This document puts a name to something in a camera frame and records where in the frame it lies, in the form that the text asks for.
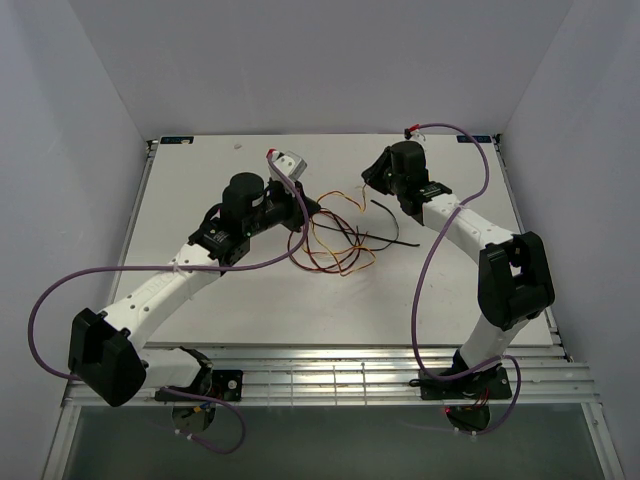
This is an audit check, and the left blue label sticker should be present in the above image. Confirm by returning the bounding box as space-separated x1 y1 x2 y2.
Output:
159 136 194 145

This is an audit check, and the purple cable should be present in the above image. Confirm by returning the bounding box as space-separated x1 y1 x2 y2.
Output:
27 157 311 455
405 121 522 437

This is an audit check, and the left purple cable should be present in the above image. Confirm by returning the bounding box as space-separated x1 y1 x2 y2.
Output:
27 157 311 455

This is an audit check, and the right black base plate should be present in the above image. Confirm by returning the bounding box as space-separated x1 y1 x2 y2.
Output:
409 365 512 401

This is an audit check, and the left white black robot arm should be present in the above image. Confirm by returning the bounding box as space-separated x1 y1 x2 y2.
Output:
68 172 320 407

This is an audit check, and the black flat cable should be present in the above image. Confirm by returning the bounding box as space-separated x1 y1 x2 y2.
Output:
315 198 421 251

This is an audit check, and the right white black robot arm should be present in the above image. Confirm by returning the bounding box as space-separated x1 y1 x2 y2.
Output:
362 140 555 397

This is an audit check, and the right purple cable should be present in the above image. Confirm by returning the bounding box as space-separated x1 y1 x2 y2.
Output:
405 121 522 437

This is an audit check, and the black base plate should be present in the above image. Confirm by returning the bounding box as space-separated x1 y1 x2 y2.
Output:
409 365 512 401
170 369 244 402

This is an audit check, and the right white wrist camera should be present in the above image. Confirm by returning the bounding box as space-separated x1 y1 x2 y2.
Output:
404 124 426 145

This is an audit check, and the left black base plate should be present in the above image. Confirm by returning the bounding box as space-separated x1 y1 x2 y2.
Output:
170 369 244 402

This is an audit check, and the red black twisted wire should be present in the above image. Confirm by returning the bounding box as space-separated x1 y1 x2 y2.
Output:
286 209 371 274

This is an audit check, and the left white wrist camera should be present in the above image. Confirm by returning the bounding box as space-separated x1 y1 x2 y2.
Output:
266 149 307 183

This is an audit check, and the aluminium rail frame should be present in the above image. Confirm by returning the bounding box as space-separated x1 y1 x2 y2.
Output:
41 133 625 480

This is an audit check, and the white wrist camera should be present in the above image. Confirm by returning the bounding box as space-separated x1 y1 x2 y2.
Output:
404 124 426 145
266 149 307 183

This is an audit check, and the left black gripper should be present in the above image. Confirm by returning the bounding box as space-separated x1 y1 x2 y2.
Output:
244 178 320 238

